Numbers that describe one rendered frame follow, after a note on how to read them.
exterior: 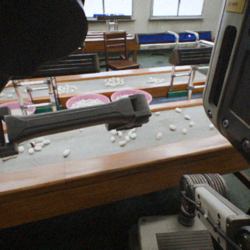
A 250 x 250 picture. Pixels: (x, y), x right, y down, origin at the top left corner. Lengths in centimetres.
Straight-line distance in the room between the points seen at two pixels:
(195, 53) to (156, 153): 51
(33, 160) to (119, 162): 36
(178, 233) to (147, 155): 35
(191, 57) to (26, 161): 86
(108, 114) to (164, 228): 60
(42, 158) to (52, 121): 42
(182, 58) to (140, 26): 523
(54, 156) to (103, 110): 43
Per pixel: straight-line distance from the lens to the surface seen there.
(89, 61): 86
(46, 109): 138
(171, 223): 98
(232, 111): 27
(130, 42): 371
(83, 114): 51
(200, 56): 104
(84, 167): 77
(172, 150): 86
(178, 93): 158
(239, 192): 190
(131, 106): 55
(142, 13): 618
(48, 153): 92
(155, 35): 154
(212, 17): 720
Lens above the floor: 129
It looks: 32 degrees down
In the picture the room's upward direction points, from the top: straight up
